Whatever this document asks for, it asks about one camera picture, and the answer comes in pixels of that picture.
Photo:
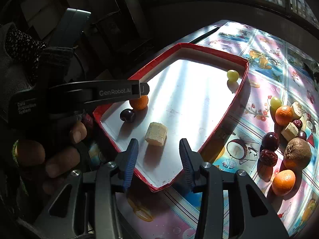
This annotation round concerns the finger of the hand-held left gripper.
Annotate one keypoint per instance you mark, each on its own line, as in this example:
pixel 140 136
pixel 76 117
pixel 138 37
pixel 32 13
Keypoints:
pixel 143 89

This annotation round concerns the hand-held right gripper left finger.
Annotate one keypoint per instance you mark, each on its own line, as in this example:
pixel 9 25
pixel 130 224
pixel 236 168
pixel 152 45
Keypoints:
pixel 130 164

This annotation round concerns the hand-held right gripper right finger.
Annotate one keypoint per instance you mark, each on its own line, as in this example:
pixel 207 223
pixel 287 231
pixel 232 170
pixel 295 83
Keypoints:
pixel 185 164

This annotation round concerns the small tangerine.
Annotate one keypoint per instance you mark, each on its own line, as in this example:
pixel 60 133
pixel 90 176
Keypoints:
pixel 140 102

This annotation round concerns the dark plum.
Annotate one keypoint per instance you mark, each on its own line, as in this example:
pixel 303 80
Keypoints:
pixel 127 115
pixel 270 141

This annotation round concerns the pale sugarcane piece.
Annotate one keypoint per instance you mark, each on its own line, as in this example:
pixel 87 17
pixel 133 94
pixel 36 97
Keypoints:
pixel 289 131
pixel 156 133
pixel 297 110

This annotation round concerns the red cardboard tray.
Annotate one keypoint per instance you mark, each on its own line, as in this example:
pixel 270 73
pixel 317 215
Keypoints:
pixel 189 92

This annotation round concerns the red date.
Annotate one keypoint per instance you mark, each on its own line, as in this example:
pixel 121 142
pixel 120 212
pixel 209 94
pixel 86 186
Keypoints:
pixel 297 124
pixel 268 157

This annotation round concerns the green grape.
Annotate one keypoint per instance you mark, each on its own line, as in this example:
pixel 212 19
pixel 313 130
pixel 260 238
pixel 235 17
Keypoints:
pixel 232 75
pixel 276 102

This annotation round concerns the orange tangerine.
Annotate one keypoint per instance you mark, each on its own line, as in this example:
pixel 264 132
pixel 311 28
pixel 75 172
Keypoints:
pixel 283 182
pixel 284 115

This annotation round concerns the brown kiwi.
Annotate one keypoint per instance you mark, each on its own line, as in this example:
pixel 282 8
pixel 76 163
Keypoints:
pixel 297 154

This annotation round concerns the person's left forearm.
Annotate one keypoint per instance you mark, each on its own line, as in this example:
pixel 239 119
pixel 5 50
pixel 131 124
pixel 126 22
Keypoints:
pixel 15 74

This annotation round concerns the person's left hand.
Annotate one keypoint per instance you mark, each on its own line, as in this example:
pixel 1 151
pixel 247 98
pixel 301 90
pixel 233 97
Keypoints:
pixel 62 161

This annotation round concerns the fruit print tablecloth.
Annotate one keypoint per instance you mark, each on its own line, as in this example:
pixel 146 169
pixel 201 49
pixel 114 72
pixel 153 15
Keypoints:
pixel 261 54

